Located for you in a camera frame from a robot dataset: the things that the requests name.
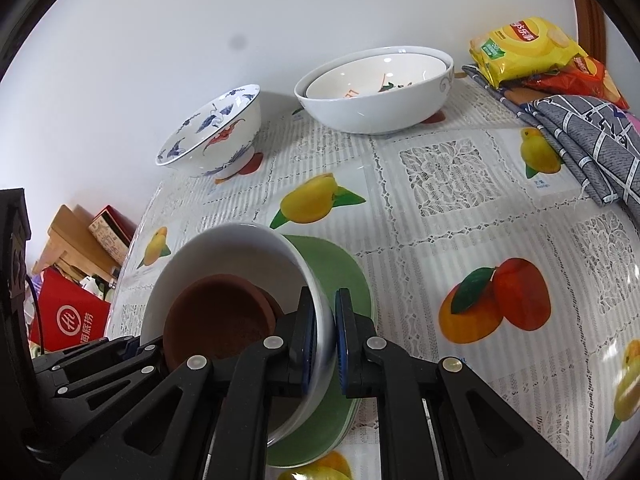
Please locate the red chip bag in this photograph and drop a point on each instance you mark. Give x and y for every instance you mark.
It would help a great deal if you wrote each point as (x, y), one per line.
(585, 82)

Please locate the grey checked cloth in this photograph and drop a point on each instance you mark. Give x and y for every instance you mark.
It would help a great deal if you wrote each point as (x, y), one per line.
(585, 130)

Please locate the light wooden furniture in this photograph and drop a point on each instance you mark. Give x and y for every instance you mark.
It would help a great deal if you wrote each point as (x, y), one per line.
(65, 225)

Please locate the brown wooden door frame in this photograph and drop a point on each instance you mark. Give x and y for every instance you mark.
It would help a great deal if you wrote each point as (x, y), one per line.
(592, 25)

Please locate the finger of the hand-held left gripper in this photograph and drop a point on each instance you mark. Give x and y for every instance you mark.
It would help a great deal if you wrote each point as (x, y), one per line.
(90, 355)
(125, 380)

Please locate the large white bowl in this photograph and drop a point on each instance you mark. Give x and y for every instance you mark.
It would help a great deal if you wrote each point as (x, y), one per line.
(375, 110)

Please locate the dark red printed box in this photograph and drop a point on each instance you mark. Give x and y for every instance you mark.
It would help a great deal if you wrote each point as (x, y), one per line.
(107, 240)

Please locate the yellow chip bag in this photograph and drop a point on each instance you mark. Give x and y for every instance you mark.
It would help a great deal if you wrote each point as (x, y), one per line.
(525, 45)

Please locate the red paper bag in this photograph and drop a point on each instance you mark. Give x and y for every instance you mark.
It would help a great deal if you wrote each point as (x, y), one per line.
(65, 310)

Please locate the blue crane pattern bowl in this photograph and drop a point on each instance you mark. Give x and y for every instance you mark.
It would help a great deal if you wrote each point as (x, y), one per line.
(220, 125)

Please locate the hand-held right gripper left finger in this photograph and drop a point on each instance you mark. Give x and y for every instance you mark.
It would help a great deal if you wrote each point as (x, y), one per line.
(307, 340)

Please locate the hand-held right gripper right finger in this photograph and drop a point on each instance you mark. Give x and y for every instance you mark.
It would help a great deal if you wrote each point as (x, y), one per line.
(342, 340)

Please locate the brown clay bowl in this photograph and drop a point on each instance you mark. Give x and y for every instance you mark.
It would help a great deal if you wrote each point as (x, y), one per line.
(215, 310)

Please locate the green plate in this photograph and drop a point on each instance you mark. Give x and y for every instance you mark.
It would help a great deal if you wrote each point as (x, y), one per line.
(340, 270)

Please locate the fruit print lace tablecloth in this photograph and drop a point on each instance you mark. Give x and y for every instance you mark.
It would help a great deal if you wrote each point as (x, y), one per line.
(450, 240)

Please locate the plain white bowl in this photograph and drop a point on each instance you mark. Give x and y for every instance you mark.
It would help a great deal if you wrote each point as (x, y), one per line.
(240, 250)

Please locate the pink paper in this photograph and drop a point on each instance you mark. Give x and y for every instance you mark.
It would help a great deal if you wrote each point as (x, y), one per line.
(634, 122)

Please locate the white bowl with orange print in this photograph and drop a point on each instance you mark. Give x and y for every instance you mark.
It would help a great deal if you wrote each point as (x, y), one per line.
(340, 80)

